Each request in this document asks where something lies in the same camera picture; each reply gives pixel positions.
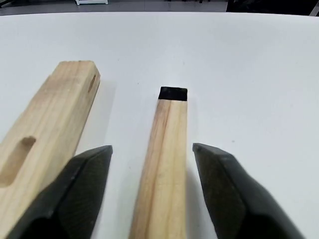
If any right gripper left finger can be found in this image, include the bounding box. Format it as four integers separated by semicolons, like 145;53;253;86
7;145;114;239

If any wooden bar with black cap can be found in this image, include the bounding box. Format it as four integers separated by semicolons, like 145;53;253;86
128;86;188;239

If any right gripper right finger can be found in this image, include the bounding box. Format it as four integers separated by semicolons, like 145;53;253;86
192;142;308;239

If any wooden leg with slots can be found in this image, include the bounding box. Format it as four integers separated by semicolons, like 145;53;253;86
0;60;101;237

